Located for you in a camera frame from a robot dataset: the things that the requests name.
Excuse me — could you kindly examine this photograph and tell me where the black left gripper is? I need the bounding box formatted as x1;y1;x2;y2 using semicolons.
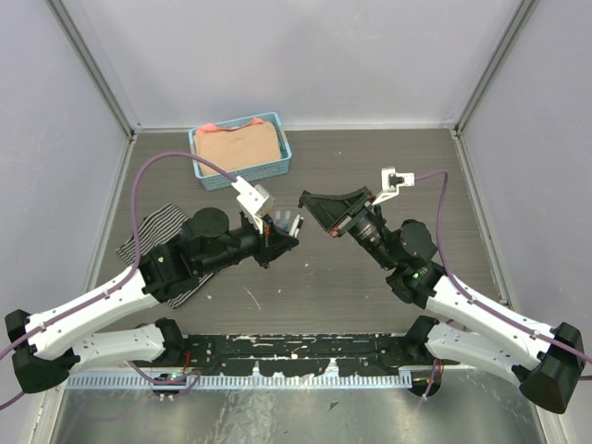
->
200;213;299;276

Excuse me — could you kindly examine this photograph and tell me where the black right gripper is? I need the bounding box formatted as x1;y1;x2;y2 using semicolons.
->
300;185;398;270

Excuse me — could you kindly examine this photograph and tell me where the white pen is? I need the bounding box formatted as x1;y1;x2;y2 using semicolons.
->
289;220;299;237

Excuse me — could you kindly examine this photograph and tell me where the cyan gel pen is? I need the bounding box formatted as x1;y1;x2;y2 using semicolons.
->
283;210;290;230

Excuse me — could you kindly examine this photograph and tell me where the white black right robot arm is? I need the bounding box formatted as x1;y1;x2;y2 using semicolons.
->
299;187;586;414

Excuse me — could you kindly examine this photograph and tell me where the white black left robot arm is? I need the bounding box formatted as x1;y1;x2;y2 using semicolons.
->
5;207;302;394

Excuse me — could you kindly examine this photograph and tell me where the peach folded cloth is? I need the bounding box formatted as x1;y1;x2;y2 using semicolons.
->
192;117;282;172

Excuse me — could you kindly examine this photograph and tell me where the black white striped cloth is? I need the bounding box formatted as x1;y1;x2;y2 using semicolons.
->
116;203;217;309

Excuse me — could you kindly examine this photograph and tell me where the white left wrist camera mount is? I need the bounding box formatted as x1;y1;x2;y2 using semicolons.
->
231;176;275;234

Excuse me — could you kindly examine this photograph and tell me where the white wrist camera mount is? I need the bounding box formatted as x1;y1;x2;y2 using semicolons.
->
372;166;415;206
231;176;275;234

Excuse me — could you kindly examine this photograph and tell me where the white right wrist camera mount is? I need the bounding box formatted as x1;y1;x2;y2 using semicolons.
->
372;166;415;206

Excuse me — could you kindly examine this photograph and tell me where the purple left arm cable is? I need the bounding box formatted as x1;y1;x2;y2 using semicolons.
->
0;151;241;411

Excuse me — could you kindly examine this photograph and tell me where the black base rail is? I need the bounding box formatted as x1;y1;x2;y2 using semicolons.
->
131;333;434;376

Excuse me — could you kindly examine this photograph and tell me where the slotted cable duct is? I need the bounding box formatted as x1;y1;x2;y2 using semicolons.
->
66;371;413;390

